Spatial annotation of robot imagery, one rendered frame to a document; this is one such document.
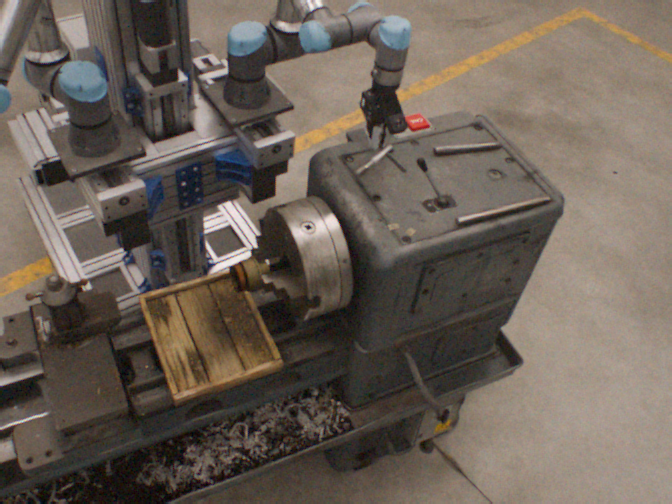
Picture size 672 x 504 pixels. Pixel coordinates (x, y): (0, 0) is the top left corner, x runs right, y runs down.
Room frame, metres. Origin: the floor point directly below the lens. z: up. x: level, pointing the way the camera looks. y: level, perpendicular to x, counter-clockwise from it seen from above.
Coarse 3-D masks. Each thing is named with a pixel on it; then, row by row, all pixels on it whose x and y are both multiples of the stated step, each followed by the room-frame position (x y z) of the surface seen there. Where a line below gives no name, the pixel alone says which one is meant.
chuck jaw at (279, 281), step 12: (264, 276) 1.10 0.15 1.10; (276, 276) 1.10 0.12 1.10; (288, 276) 1.10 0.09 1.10; (264, 288) 1.08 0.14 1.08; (276, 288) 1.06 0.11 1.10; (288, 288) 1.06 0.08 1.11; (300, 288) 1.07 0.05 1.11; (288, 300) 1.04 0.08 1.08; (300, 300) 1.04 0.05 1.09; (312, 300) 1.04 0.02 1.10
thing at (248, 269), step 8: (240, 264) 1.12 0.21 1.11; (248, 264) 1.11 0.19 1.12; (256, 264) 1.11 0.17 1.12; (264, 264) 1.13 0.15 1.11; (232, 272) 1.11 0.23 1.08; (240, 272) 1.09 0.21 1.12; (248, 272) 1.09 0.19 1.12; (256, 272) 1.10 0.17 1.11; (264, 272) 1.11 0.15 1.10; (232, 280) 1.10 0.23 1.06; (240, 280) 1.07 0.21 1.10; (248, 280) 1.08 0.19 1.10; (256, 280) 1.08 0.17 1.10; (240, 288) 1.06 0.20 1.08; (248, 288) 1.07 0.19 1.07; (256, 288) 1.08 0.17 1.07
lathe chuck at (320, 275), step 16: (272, 208) 1.25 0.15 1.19; (288, 208) 1.23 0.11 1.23; (304, 208) 1.23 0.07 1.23; (288, 224) 1.16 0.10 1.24; (320, 224) 1.18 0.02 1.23; (288, 240) 1.15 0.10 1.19; (304, 240) 1.12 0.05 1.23; (320, 240) 1.13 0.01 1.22; (288, 256) 1.15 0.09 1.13; (304, 256) 1.09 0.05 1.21; (320, 256) 1.10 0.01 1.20; (304, 272) 1.06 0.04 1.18; (320, 272) 1.07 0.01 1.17; (336, 272) 1.09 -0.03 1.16; (304, 288) 1.06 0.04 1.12; (320, 288) 1.05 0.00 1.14; (336, 288) 1.07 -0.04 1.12; (288, 304) 1.13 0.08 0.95; (320, 304) 1.04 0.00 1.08; (336, 304) 1.07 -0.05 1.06
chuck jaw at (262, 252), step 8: (272, 216) 1.22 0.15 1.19; (264, 224) 1.19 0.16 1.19; (272, 224) 1.20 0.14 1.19; (264, 232) 1.19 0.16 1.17; (272, 232) 1.19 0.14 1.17; (280, 232) 1.20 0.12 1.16; (256, 240) 1.18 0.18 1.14; (264, 240) 1.17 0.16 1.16; (272, 240) 1.18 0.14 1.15; (280, 240) 1.18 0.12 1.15; (256, 248) 1.17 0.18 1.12; (264, 248) 1.16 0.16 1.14; (272, 248) 1.16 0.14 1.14; (280, 248) 1.17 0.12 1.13; (256, 256) 1.14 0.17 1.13; (264, 256) 1.14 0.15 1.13; (272, 256) 1.15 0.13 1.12
